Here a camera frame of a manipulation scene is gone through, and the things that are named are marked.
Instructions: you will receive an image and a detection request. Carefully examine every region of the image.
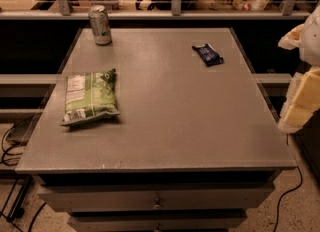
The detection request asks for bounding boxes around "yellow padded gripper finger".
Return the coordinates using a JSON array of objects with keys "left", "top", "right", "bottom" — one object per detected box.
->
[
  {"left": 278, "top": 69, "right": 320, "bottom": 134},
  {"left": 278, "top": 24, "right": 303, "bottom": 50}
]

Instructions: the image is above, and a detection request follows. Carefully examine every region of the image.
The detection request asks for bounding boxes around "blue rxbar blueberry bar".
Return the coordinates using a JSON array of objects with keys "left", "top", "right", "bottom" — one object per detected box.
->
[{"left": 192, "top": 44, "right": 224, "bottom": 67}]

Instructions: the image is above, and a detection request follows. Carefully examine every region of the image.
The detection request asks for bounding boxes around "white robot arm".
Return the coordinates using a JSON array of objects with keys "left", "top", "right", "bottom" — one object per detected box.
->
[{"left": 278, "top": 7, "right": 320, "bottom": 134}]

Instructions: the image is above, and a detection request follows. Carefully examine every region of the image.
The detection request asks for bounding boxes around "green jalapeno chip bag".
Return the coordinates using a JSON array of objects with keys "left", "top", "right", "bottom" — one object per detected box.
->
[{"left": 61, "top": 69, "right": 120, "bottom": 127}]

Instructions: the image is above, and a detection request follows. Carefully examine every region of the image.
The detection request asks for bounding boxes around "grey upper drawer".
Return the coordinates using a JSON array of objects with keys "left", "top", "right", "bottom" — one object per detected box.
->
[{"left": 38, "top": 183, "right": 274, "bottom": 212}]

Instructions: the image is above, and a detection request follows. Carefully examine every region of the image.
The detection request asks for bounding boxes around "grey drawer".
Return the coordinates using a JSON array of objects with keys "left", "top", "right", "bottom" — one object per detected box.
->
[
  {"left": 68, "top": 210, "right": 247, "bottom": 232},
  {"left": 38, "top": 183, "right": 274, "bottom": 212}
]

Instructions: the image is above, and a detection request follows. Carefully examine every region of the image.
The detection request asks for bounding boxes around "metal upper drawer knob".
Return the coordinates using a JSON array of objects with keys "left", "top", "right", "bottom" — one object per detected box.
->
[{"left": 153, "top": 199, "right": 163, "bottom": 210}]

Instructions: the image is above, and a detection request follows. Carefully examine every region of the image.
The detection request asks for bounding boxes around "green white soda can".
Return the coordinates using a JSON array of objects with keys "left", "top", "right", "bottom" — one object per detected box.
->
[{"left": 88, "top": 5, "right": 112, "bottom": 45}]

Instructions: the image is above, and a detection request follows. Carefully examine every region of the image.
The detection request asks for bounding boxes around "grey lower drawer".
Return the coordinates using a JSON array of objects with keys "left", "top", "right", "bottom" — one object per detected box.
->
[{"left": 68, "top": 210, "right": 247, "bottom": 232}]

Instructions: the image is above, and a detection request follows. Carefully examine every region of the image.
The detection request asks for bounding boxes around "black cable right floor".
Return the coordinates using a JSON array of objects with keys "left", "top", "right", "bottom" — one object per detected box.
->
[{"left": 272, "top": 134, "right": 304, "bottom": 232}]

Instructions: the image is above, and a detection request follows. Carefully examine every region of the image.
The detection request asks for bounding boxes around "black cables left floor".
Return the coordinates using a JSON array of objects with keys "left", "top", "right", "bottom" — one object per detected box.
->
[{"left": 0, "top": 115, "right": 48, "bottom": 232}]

